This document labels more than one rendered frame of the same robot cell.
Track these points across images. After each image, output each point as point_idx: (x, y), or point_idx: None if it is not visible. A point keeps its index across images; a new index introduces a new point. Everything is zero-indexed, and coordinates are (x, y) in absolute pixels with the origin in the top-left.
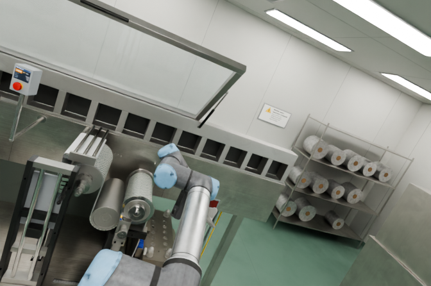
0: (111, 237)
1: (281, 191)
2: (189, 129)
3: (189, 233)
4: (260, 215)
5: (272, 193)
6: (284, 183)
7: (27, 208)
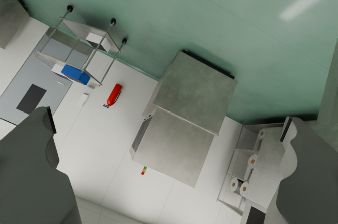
0: None
1: (249, 185)
2: None
3: None
4: (275, 136)
5: (260, 179)
6: (246, 201)
7: None
